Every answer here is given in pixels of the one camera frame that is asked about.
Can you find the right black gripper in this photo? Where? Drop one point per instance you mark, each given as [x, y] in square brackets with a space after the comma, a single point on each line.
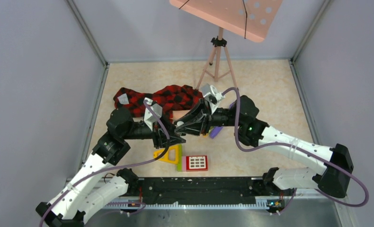
[198, 113]

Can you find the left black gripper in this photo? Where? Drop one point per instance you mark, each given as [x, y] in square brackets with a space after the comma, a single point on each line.
[160, 136]

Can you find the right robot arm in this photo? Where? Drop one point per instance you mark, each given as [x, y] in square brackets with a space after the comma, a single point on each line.
[257, 134]

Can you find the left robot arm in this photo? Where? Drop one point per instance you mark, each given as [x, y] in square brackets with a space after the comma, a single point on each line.
[101, 179]

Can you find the mannequin hand with painted nails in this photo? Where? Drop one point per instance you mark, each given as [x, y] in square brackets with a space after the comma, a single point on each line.
[178, 114]

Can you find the yellow triangle toy piece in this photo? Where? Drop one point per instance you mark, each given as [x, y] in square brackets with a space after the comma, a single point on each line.
[172, 156]

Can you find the purple toy microphone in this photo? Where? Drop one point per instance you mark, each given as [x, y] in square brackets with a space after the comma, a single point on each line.
[215, 131]

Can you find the green toy plate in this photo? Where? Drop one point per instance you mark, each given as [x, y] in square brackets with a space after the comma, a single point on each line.
[180, 157]

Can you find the red window toy block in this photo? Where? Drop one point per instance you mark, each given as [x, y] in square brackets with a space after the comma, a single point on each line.
[194, 164]

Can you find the red black plaid shirt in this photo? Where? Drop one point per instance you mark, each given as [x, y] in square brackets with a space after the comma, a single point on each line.
[171, 98]

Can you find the pink music stand tripod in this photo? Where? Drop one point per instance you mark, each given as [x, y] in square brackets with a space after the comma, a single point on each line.
[212, 65]

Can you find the pink perforated stand tray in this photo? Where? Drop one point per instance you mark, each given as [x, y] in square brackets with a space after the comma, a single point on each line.
[250, 19]

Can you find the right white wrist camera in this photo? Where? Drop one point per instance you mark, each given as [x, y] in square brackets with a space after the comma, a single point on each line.
[212, 95]

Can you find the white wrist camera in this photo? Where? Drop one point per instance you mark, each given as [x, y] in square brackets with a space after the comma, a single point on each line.
[153, 112]
[212, 95]

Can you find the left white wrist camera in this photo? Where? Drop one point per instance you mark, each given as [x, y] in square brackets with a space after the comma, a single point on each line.
[153, 112]

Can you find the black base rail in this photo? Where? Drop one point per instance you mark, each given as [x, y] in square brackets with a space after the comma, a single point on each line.
[200, 190]

